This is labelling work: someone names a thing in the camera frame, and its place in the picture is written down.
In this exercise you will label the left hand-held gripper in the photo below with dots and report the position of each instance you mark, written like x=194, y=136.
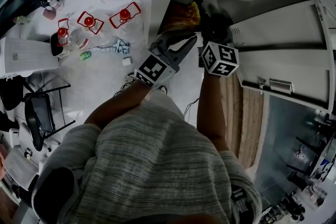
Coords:
x=155, y=69

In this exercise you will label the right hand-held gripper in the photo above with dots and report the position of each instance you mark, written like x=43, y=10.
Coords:
x=220, y=60

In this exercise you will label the yellow snack packet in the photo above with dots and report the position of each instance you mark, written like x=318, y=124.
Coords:
x=183, y=15

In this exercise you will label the white shelving unit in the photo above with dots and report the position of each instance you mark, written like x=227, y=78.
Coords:
x=283, y=34

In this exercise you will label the person's right forearm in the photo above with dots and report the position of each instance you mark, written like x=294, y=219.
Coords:
x=212, y=112

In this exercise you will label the person's left forearm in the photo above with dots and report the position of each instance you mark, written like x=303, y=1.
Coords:
x=118, y=105

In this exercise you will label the small white box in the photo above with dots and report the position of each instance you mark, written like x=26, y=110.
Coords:
x=127, y=61

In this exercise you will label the person's light shorts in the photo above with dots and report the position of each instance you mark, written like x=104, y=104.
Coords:
x=162, y=102

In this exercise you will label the green drink can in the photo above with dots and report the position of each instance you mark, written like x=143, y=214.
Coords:
x=85, y=55

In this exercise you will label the clear bottle red label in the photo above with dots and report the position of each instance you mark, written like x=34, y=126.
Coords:
x=80, y=40

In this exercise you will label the small white bin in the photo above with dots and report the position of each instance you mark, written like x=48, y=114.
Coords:
x=58, y=47

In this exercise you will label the person's grey striped shirt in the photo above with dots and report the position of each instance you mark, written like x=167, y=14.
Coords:
x=147, y=165

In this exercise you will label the small white bottle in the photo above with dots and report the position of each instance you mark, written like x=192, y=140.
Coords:
x=55, y=4

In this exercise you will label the pink round container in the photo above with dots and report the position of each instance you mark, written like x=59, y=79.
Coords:
x=49, y=13

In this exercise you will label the white cardboard box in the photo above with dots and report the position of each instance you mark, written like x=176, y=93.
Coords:
x=26, y=57

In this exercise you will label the clear green bottle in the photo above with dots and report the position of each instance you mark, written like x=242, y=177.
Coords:
x=21, y=20

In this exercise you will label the black bag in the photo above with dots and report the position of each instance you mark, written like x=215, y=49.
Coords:
x=11, y=94

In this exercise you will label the black metal frame chair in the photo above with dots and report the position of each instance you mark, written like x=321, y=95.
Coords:
x=39, y=118

